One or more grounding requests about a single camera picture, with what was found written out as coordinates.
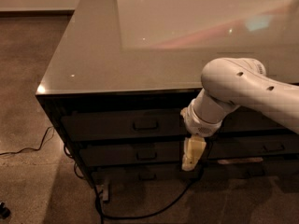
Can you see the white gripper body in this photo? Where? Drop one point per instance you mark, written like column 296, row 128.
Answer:
column 199, row 125

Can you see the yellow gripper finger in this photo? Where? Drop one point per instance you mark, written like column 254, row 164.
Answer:
column 193, row 150

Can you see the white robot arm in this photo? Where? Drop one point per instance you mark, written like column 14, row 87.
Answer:
column 227, row 84

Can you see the dark cabinet with glossy top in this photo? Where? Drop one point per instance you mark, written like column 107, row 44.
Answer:
column 125, row 55

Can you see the black plug on floor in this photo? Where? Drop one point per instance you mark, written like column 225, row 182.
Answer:
column 4, row 211

